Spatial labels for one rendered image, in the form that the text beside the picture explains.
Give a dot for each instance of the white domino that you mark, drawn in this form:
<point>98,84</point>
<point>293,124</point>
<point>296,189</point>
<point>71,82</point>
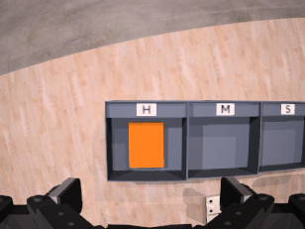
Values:
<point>212,203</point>

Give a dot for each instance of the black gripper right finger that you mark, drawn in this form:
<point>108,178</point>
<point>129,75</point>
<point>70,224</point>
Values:
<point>255,211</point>

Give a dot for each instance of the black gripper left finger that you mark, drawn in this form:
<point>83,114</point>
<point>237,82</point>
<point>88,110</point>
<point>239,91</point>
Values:
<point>42,210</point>

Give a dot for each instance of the dark grey three-compartment bin rack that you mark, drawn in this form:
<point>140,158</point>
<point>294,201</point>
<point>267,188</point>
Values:
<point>215,139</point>

